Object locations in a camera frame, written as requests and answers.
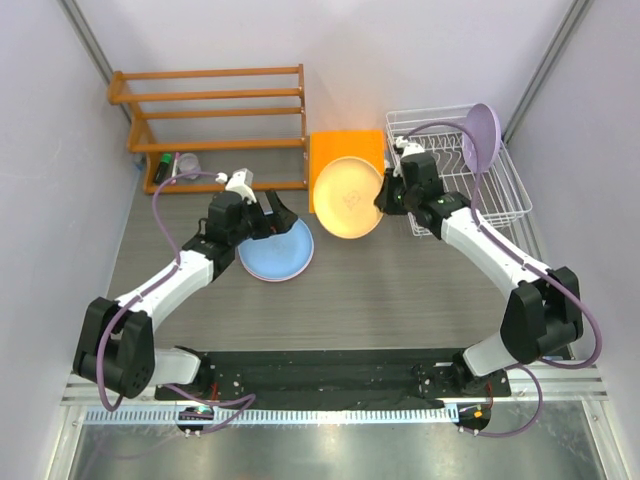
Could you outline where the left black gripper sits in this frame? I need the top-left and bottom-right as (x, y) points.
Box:
(229, 189), (296, 246)

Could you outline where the blue plate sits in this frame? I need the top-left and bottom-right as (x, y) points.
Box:
(237, 219), (314, 280)

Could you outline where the yellow plate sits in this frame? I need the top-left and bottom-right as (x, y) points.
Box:
(313, 156), (383, 240)

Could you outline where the pink plate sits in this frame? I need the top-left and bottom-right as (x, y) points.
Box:
(244, 224), (316, 284)

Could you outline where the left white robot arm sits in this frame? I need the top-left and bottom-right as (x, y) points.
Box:
(72, 190), (298, 399)

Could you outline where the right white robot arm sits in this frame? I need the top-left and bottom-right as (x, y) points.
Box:
(374, 152), (584, 395)

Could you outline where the wooden shelf rack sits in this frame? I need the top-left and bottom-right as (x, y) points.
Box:
(107, 64), (310, 195)

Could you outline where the orange folder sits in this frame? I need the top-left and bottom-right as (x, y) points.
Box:
(308, 130), (386, 214)

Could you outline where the clear plastic cup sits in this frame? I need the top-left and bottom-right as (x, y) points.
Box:
(177, 153), (201, 179)

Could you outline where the pink white marker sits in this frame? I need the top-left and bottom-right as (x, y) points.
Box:
(169, 152), (180, 185)

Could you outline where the purple plate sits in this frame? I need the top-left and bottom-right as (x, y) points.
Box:
(462, 103), (501, 174)

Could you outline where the green highlighter marker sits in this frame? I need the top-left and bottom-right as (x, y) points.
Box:
(153, 153), (172, 185)

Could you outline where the left controller board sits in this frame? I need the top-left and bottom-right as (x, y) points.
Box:
(176, 406), (215, 438)

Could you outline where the controller board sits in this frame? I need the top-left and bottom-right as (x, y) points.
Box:
(456, 403), (492, 436)
(176, 406), (215, 438)

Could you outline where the right controller board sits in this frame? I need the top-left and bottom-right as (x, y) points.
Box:
(456, 403), (492, 436)

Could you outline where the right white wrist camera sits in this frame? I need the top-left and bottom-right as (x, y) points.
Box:
(392, 136), (426, 177)

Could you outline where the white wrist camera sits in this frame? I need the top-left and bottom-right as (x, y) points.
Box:
(215, 168), (257, 204)
(392, 136), (426, 177)

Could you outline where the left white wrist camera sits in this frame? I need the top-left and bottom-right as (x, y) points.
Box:
(215, 168), (257, 204)

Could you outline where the white wire dish rack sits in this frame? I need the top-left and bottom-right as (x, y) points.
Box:
(385, 105), (532, 234)

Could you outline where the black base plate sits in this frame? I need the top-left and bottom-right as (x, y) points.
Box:
(182, 348), (511, 411)

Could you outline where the perforated cable duct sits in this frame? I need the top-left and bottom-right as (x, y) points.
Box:
(84, 404), (458, 426)

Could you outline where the aluminium frame rail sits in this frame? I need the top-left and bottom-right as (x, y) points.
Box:
(60, 362), (609, 406)

